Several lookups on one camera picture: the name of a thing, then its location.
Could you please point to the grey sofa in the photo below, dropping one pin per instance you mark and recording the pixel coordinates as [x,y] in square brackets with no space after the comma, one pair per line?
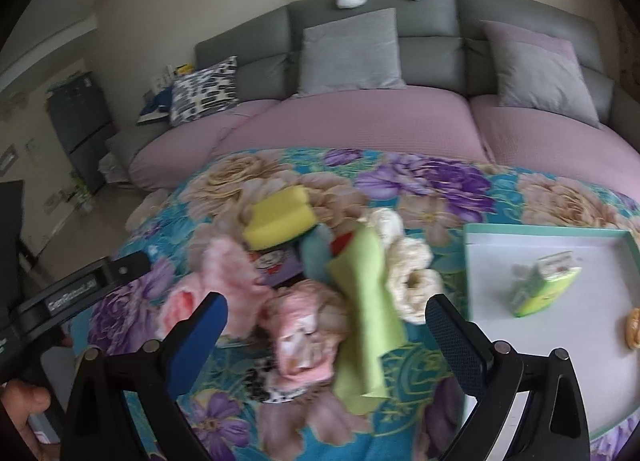
[430,56]

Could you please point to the pink printed cloth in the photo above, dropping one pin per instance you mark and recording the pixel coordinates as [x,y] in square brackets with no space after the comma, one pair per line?
[300,336]

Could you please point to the orange round object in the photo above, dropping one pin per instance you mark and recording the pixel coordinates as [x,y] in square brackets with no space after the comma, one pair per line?
[635,328]

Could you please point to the green cloth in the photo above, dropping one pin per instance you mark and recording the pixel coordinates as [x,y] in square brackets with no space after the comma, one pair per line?
[365,301]

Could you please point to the white tray with green rim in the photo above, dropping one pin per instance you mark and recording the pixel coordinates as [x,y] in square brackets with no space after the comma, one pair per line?
[500,341]

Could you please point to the blue cloth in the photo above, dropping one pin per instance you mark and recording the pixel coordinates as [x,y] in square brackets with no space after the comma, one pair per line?
[157,103]

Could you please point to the pink fluffy cloth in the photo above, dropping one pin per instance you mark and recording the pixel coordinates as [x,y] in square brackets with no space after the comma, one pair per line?
[225,266]

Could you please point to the yellow box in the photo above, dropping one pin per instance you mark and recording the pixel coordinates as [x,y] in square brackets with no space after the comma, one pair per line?
[182,69]

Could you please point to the lilac pillow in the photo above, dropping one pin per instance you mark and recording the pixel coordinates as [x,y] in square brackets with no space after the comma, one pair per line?
[510,33]

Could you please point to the black white patterned pillow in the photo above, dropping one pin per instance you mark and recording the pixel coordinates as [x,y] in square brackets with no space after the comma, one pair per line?
[205,88]

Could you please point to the floral blanket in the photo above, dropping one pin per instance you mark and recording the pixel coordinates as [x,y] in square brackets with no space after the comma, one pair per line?
[425,191]

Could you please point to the yellow green tissue packet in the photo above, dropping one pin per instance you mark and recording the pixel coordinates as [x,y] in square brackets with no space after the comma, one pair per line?
[545,291]
[277,223]

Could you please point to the leopard print scrunchie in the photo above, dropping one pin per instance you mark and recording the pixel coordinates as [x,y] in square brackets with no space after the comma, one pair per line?
[260,381]

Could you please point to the dark grey refrigerator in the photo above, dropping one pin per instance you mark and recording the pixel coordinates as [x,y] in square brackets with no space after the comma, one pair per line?
[80,131]

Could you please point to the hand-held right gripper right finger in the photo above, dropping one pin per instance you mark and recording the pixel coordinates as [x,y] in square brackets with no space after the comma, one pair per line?
[457,346]

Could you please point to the lilac sofa cover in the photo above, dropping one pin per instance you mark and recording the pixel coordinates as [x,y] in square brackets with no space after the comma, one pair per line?
[350,121]

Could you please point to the grey pillow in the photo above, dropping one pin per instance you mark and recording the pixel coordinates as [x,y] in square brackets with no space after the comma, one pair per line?
[545,86]
[350,51]

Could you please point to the cream lace cloth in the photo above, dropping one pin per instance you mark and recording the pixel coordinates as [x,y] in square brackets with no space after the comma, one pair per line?
[410,266]

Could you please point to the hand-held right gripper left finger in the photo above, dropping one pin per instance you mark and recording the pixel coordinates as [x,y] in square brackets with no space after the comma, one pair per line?
[200,341]

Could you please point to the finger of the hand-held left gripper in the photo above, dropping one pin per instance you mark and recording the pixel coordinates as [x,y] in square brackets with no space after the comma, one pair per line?
[125,267]

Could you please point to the person's left hand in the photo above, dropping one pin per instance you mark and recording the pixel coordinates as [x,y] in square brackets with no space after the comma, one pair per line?
[22,403]

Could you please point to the purple printed pouch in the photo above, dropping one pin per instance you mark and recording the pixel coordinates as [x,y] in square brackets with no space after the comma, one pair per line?
[280,263]

